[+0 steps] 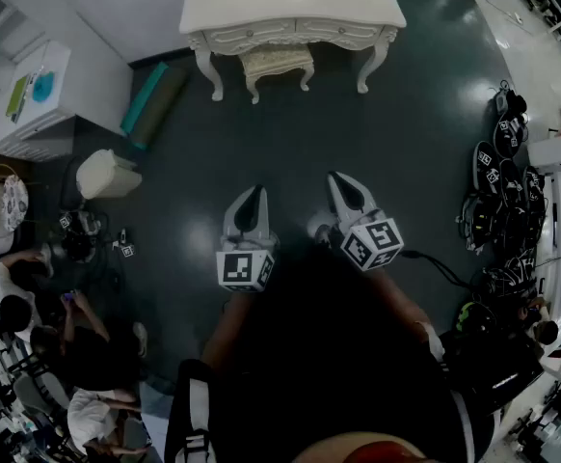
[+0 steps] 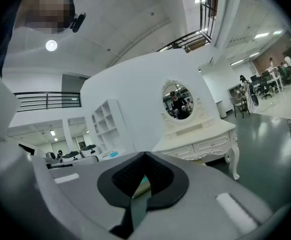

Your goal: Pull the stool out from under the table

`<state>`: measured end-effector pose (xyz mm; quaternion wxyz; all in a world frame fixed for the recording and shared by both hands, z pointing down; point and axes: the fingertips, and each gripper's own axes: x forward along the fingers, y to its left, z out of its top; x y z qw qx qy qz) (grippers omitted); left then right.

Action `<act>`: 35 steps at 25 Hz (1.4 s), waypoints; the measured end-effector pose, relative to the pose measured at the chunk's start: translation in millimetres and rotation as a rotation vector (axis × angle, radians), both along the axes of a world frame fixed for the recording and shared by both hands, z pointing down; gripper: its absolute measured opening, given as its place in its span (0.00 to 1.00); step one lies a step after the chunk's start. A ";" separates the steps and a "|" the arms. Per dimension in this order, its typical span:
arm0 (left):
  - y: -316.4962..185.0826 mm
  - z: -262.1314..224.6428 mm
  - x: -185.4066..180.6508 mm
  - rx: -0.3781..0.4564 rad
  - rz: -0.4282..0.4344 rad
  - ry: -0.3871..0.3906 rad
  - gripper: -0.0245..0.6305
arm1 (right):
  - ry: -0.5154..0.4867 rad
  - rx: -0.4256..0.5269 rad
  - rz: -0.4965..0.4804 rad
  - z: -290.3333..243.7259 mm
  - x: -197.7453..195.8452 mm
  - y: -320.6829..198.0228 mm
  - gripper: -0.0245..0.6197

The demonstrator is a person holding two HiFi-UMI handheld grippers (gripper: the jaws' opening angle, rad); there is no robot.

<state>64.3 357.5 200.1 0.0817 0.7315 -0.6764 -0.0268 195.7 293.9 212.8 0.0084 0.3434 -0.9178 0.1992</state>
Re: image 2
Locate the beige chair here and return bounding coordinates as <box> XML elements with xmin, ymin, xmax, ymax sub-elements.
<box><xmin>229</xmin><ymin>95</ymin><xmax>251</xmax><ymax>119</ymax></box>

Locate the white shelf unit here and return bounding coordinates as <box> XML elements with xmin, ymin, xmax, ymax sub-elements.
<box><xmin>91</xmin><ymin>98</ymin><xmax>134</xmax><ymax>155</ymax></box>

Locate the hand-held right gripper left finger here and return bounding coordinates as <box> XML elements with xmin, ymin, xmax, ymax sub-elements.
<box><xmin>32</xmin><ymin>151</ymin><xmax>146</xmax><ymax>240</ymax></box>

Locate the white backdrop panel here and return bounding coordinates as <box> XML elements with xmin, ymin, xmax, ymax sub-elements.
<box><xmin>79</xmin><ymin>50</ymin><xmax>221</xmax><ymax>157</ymax></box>

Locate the oval vanity mirror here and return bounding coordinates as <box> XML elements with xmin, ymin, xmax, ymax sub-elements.
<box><xmin>161</xmin><ymin>78</ymin><xmax>199</xmax><ymax>124</ymax></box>

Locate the white ornate dressing table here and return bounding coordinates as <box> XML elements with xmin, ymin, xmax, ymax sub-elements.
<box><xmin>151</xmin><ymin>78</ymin><xmax>241</xmax><ymax>181</ymax></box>

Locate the person's head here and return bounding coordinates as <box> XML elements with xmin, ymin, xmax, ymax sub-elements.
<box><xmin>14</xmin><ymin>0</ymin><xmax>76</xmax><ymax>35</ymax></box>

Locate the black head camera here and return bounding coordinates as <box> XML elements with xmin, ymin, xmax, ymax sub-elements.
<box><xmin>69</xmin><ymin>11</ymin><xmax>87</xmax><ymax>34</ymax></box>

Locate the round ceiling light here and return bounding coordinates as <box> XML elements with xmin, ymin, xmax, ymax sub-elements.
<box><xmin>44</xmin><ymin>39</ymin><xmax>58</xmax><ymax>52</ymax></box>

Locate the white bin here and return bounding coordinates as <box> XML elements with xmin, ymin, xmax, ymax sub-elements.
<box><xmin>215</xmin><ymin>99</ymin><xmax>228</xmax><ymax>119</ymax></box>

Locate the group of office desks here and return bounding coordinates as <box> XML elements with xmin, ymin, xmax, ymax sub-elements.
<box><xmin>250</xmin><ymin>68</ymin><xmax>286</xmax><ymax>100</ymax></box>

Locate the person's dark clothing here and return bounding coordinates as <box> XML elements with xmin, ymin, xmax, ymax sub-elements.
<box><xmin>0</xmin><ymin>0</ymin><xmax>24</xmax><ymax>77</ymax></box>

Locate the black balcony railing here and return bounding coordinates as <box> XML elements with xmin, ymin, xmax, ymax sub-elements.
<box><xmin>13</xmin><ymin>91</ymin><xmax>83</xmax><ymax>113</ymax></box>

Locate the black stair railing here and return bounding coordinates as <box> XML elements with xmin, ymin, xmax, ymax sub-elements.
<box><xmin>156</xmin><ymin>0</ymin><xmax>220</xmax><ymax>54</ymax></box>

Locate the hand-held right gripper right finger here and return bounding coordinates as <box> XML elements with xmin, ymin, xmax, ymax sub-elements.
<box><xmin>132</xmin><ymin>151</ymin><xmax>274</xmax><ymax>240</ymax></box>

